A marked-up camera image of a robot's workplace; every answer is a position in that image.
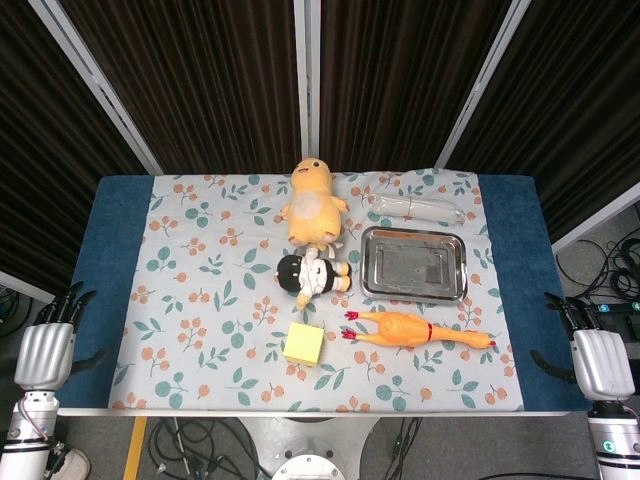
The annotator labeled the white partition frame rail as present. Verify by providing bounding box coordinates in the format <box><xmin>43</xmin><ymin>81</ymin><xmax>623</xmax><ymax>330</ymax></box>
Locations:
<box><xmin>549</xmin><ymin>182</ymin><xmax>640</xmax><ymax>254</ymax></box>
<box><xmin>0</xmin><ymin>272</ymin><xmax>57</xmax><ymax>305</ymax></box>

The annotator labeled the white partition frame post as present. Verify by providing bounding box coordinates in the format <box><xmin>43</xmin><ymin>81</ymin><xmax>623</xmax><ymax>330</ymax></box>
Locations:
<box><xmin>28</xmin><ymin>0</ymin><xmax>162</xmax><ymax>175</ymax></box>
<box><xmin>293</xmin><ymin>0</ymin><xmax>321</xmax><ymax>160</ymax></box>
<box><xmin>433</xmin><ymin>0</ymin><xmax>525</xmax><ymax>169</ymax></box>

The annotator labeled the shiny metal tray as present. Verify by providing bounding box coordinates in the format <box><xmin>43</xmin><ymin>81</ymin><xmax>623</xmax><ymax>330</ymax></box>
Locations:
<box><xmin>359</xmin><ymin>225</ymin><xmax>470</xmax><ymax>304</ymax></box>

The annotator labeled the floral print tablecloth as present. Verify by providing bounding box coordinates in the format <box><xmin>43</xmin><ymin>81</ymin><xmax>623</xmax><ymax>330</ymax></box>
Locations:
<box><xmin>107</xmin><ymin>169</ymin><xmax>526</xmax><ymax>414</ymax></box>

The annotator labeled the yellow floor tape strip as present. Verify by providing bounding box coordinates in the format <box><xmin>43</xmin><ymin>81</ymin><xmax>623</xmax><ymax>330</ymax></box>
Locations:
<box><xmin>122</xmin><ymin>417</ymin><xmax>149</xmax><ymax>480</ymax></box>

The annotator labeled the blue table cover cloth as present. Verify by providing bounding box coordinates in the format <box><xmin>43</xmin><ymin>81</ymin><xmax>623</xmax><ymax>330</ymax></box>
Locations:
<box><xmin>54</xmin><ymin>173</ymin><xmax>589</xmax><ymax>412</ymax></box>

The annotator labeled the orange rubber toy chicken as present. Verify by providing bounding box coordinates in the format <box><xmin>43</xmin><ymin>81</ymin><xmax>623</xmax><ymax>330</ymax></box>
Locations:
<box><xmin>341</xmin><ymin>309</ymin><xmax>498</xmax><ymax>351</ymax></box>

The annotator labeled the black power strip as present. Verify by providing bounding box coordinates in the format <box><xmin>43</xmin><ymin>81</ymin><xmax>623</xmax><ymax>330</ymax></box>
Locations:
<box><xmin>582</xmin><ymin>300</ymin><xmax>640</xmax><ymax>317</ymax></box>

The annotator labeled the yellow sticky note block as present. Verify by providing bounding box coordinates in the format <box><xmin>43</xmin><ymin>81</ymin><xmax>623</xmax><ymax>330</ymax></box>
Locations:
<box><xmin>282</xmin><ymin>322</ymin><xmax>325</xmax><ymax>368</ymax></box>

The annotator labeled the yellow plush duck toy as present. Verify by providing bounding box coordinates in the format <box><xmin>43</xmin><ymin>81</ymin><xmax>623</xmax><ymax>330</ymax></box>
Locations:
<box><xmin>279</xmin><ymin>156</ymin><xmax>350</xmax><ymax>250</ymax></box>

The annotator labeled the white shoe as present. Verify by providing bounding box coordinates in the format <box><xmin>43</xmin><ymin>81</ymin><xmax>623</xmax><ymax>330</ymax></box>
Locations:
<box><xmin>48</xmin><ymin>447</ymin><xmax>92</xmax><ymax>480</ymax></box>

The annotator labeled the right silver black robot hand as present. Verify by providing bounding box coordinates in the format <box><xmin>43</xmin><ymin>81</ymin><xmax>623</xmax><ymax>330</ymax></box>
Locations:
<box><xmin>528</xmin><ymin>292</ymin><xmax>637</xmax><ymax>402</ymax></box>

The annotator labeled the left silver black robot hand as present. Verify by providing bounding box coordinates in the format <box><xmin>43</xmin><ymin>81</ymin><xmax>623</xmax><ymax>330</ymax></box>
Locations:
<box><xmin>13</xmin><ymin>280</ymin><xmax>110</xmax><ymax>392</ymax></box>

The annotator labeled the dark corrugated partition panel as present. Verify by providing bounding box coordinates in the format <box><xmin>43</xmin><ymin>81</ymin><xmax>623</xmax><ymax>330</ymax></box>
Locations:
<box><xmin>59</xmin><ymin>0</ymin><xmax>307</xmax><ymax>175</ymax></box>
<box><xmin>447</xmin><ymin>0</ymin><xmax>640</xmax><ymax>241</ymax></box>
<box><xmin>0</xmin><ymin>0</ymin><xmax>149</xmax><ymax>301</ymax></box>
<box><xmin>318</xmin><ymin>0</ymin><xmax>514</xmax><ymax>171</ymax></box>

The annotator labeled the black-haired plush doll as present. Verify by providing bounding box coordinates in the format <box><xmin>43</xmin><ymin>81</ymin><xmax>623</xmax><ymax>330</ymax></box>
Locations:
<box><xmin>273</xmin><ymin>245</ymin><xmax>354</xmax><ymax>310</ymax></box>

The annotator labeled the black floor cable bundle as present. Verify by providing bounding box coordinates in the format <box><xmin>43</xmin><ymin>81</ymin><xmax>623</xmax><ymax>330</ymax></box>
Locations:
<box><xmin>147</xmin><ymin>417</ymin><xmax>266</xmax><ymax>480</ymax></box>
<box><xmin>554</xmin><ymin>233</ymin><xmax>640</xmax><ymax>304</ymax></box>

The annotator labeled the clear plastic bottle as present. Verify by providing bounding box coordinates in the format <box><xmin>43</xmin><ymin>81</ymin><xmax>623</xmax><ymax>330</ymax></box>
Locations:
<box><xmin>372</xmin><ymin>193</ymin><xmax>467</xmax><ymax>225</ymax></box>

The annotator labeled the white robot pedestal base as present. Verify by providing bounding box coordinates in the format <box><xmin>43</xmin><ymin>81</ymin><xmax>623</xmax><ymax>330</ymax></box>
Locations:
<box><xmin>239</xmin><ymin>417</ymin><xmax>381</xmax><ymax>480</ymax></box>

